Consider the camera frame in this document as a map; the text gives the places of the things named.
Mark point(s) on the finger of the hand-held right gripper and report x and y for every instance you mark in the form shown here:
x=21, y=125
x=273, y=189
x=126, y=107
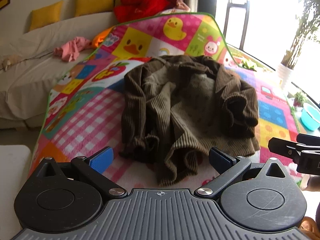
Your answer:
x=281, y=146
x=308, y=139

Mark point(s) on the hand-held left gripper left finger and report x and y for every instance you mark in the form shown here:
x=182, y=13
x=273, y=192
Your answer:
x=101, y=160

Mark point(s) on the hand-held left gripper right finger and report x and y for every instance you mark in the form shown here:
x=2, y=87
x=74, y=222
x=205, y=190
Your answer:
x=220, y=159

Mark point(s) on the teal plastic basin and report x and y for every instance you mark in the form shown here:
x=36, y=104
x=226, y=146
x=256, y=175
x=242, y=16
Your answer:
x=311, y=116

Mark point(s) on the small potted plant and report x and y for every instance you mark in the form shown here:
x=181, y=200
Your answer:
x=299, y=98

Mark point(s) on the colourful printed blanket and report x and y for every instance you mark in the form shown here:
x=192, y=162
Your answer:
x=82, y=120

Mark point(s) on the person's orange clothing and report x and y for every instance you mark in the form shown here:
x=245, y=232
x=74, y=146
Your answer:
x=312, y=227

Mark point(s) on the palm plant in white pot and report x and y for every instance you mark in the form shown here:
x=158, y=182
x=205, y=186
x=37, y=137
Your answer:
x=285, y=73

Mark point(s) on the white table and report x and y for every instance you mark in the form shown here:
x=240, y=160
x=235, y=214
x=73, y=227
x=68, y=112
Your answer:
x=12, y=180

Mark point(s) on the beige sofa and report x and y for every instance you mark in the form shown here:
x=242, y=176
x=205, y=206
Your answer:
x=32, y=80

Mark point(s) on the pink garment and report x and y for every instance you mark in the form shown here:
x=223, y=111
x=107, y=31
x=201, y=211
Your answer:
x=71, y=48

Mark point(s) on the orange cloth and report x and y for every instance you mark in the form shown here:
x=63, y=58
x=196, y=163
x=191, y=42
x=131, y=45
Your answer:
x=100, y=38

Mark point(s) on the small stuffed toy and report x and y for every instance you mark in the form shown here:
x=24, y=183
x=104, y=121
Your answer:
x=8, y=62

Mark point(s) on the red jacket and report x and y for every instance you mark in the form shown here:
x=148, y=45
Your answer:
x=142, y=5

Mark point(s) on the black window frame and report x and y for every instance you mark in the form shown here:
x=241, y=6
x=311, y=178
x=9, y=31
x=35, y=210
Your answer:
x=231, y=17

